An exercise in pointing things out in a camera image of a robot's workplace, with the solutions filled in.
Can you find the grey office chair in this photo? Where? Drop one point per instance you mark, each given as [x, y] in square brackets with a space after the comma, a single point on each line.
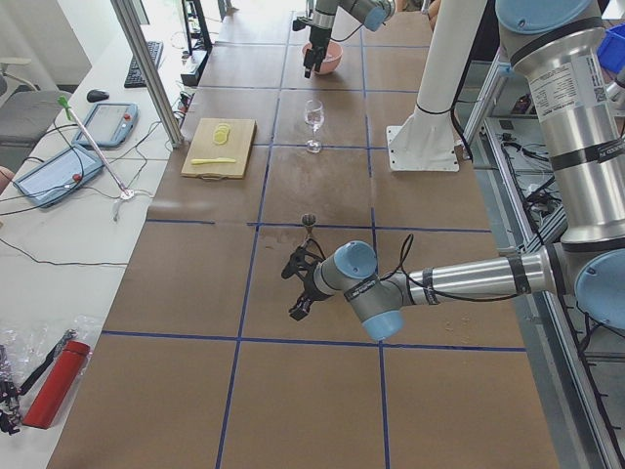
[26, 115]

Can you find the steel jigger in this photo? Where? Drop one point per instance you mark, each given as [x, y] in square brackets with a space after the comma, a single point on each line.
[308, 221]

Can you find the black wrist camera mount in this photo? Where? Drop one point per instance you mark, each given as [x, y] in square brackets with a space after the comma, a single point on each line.
[301, 262]

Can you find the lemon slices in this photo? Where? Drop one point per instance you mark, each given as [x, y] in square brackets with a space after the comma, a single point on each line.
[221, 133]

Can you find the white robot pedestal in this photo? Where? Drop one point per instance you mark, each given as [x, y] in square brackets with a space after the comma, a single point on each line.
[425, 141]

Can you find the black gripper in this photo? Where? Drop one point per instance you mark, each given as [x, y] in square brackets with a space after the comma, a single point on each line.
[321, 37]
[310, 286]

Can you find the far teach pendant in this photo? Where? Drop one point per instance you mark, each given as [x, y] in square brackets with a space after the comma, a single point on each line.
[110, 124]

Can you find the yellow plastic knife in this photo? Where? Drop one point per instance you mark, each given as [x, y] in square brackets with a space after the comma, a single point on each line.
[217, 160]

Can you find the clear wine glass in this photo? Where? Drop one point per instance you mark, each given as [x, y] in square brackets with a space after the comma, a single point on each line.
[314, 117]

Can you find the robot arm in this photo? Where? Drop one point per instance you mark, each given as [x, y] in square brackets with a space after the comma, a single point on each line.
[320, 18]
[553, 45]

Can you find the metal rod green tip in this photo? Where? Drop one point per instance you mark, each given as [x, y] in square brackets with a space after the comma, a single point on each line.
[126, 192]

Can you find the teach pendant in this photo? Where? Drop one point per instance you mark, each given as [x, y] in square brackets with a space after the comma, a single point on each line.
[110, 124]
[58, 177]

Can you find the clear plastic bag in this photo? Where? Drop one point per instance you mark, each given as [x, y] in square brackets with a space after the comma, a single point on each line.
[28, 354]

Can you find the red bottle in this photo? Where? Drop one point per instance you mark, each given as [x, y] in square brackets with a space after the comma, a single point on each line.
[48, 401]

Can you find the near teach pendant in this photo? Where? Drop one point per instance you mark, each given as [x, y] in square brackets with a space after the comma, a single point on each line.
[58, 177]

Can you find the wooden cutting board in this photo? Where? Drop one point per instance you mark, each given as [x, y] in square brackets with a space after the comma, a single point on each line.
[239, 145]

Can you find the black computer mouse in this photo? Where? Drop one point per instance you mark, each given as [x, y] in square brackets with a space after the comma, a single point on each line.
[97, 95]

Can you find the aluminium frame post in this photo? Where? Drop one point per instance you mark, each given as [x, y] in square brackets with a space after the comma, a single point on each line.
[130, 24]

